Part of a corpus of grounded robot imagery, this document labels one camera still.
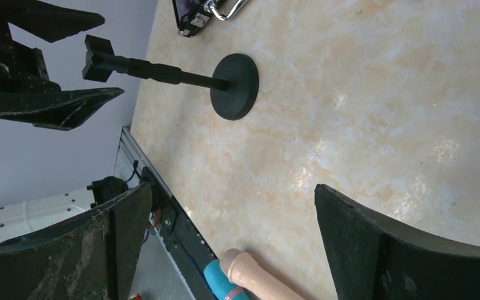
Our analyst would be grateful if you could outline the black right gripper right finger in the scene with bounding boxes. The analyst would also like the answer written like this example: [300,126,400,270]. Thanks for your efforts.
[314,184,480,299]

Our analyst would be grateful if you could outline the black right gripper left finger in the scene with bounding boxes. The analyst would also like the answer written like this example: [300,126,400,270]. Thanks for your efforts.
[0,183,153,299]

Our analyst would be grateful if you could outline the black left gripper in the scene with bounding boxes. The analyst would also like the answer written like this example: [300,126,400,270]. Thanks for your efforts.
[0,1,124,131]

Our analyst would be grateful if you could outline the beige microphone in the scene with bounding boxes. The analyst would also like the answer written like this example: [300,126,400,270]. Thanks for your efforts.
[219,248,304,299]

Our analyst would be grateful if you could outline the black round-base mic stand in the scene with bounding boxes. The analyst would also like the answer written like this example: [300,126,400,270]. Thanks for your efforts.
[82,35,259,121]

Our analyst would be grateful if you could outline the light blue microphone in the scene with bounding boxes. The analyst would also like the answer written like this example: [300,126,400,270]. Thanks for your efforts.
[203,259,250,300]

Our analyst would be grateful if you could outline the black poker chip case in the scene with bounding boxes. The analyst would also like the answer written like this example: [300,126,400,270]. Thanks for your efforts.
[172,0,247,38]

